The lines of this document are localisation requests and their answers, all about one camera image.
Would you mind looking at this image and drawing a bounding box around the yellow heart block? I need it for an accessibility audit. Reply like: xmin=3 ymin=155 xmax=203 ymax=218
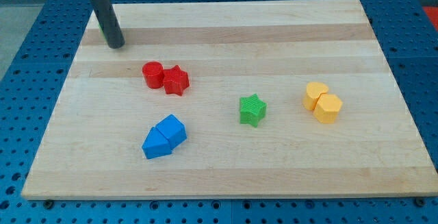
xmin=302 ymin=82 xmax=329 ymax=110

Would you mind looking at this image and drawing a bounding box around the yellow hexagon block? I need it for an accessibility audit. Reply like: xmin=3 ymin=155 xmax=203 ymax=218
xmin=313 ymin=94 xmax=343 ymax=124

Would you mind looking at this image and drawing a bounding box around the blue cube block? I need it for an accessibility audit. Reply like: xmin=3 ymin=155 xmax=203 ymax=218
xmin=155 ymin=114 xmax=187 ymax=149

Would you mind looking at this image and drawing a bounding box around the green star block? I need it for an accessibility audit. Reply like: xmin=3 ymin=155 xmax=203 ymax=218
xmin=239 ymin=94 xmax=267 ymax=127

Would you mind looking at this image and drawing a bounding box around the red cylinder block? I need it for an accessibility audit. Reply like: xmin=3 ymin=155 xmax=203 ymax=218
xmin=142 ymin=61 xmax=164 ymax=89

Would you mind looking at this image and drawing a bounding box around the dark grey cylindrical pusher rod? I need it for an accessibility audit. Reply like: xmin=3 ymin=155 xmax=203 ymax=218
xmin=90 ymin=0 xmax=125 ymax=49

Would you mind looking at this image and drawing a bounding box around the wooden board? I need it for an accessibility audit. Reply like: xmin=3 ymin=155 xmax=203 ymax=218
xmin=22 ymin=0 xmax=437 ymax=200

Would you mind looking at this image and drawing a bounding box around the red star block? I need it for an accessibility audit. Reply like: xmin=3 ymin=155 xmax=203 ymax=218
xmin=163 ymin=65 xmax=190 ymax=96

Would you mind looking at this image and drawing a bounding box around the blue triangle block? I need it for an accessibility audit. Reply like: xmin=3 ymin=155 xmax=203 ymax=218
xmin=142 ymin=127 xmax=172 ymax=160

